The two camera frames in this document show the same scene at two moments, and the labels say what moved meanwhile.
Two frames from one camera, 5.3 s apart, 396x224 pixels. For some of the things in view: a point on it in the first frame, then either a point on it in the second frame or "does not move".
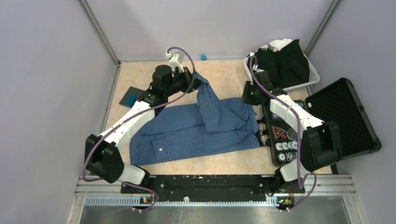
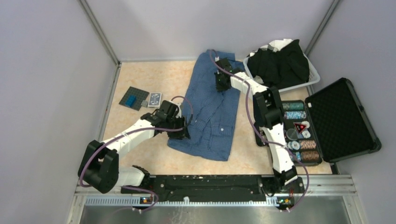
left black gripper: (186, 74) → (180, 134)
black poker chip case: (338, 102) does not move
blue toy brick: (130, 100) does not move
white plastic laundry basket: (314, 76) does not move
